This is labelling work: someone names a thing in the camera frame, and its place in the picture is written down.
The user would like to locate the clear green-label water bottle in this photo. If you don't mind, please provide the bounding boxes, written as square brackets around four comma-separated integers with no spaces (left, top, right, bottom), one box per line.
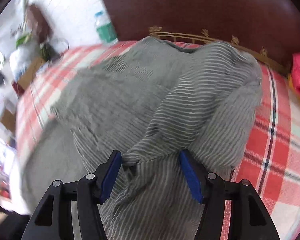
[94,11,118,45]

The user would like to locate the plaid bed sheet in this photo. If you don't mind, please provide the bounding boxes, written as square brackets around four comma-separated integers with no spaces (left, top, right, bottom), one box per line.
[15,40,300,240]

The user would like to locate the green leaves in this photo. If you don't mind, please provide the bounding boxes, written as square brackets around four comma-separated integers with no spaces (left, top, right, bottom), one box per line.
[15,34,33,48]

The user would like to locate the dark brown wooden headboard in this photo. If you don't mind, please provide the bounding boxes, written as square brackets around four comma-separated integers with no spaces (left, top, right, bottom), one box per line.
[100,0,300,74]

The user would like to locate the grey striped garment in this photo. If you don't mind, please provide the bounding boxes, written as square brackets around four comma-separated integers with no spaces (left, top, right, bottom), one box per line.
[20,36,263,240]

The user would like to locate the orange yellow cloth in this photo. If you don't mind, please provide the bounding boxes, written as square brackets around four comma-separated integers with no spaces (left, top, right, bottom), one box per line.
[287,74,300,94]

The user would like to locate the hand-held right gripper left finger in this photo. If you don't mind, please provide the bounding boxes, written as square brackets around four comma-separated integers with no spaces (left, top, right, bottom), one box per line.
[21,149,122,240]

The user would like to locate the small cardboard box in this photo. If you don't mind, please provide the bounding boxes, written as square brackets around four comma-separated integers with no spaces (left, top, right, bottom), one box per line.
[12,57,47,97]

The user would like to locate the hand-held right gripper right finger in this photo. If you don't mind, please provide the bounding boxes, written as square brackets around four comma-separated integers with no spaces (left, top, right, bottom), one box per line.
[179,149,280,240]

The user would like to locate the white plastic bag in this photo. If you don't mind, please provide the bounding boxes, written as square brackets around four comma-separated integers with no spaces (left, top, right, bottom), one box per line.
[9,44,38,80]

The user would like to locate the brown paper bag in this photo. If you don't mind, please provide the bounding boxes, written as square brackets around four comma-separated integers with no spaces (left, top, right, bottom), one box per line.
[25,4,53,42]

